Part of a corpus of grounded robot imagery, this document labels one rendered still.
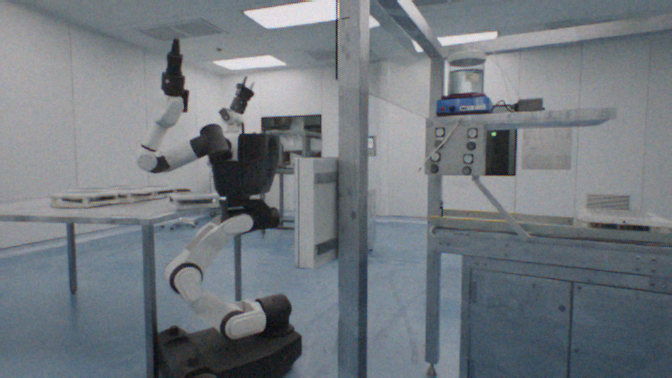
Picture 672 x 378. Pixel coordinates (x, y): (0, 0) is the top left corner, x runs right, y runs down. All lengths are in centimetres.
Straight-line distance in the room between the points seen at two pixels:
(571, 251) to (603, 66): 565
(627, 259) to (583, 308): 24
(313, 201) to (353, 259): 20
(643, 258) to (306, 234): 114
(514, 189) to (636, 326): 513
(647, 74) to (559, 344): 585
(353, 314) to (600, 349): 101
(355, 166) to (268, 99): 685
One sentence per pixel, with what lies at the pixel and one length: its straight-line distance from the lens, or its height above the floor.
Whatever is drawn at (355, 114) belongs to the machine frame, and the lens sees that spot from 92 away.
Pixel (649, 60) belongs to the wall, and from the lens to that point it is 722.
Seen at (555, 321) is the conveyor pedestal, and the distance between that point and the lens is 168.
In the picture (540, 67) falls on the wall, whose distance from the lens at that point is 687.
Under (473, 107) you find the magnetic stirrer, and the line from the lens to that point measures 155.
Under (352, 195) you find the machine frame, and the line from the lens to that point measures 92.
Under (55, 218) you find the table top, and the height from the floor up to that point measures 80.
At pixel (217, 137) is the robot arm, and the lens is 165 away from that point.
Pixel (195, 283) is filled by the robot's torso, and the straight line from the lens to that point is 180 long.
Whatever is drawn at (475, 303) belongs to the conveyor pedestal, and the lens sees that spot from 167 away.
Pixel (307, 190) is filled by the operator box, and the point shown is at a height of 101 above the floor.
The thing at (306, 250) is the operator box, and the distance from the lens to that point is 87.
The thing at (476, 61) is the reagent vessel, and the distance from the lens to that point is 163.
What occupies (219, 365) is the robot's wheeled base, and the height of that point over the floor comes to 17.
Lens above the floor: 108
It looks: 4 degrees down
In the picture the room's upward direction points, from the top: straight up
